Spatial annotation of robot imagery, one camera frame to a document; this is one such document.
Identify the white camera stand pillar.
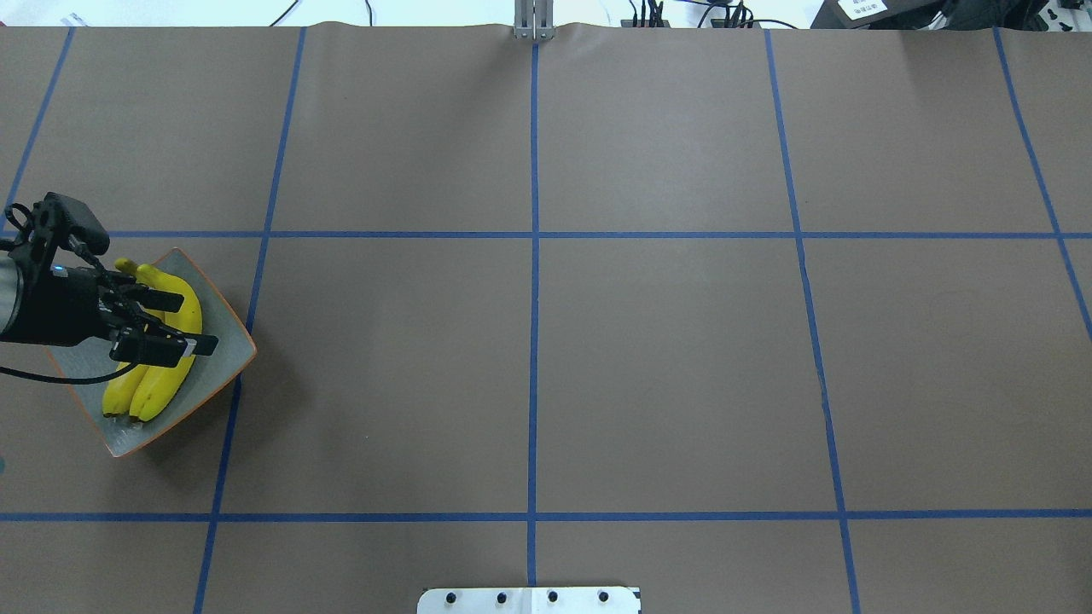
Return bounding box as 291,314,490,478
416,586,643,613

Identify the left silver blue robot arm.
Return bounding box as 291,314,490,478
3,257,219,367

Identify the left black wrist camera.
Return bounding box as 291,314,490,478
3,192,110,278

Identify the grey square plate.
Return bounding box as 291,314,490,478
44,247,258,460

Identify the aluminium frame post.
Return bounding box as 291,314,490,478
514,0,556,43

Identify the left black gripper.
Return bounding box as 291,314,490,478
1,260,219,367

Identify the long yellow banana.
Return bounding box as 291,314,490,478
129,264,203,422

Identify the black label printer box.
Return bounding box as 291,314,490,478
809,1,947,29

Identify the left black braided cable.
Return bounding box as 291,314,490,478
0,362,129,386

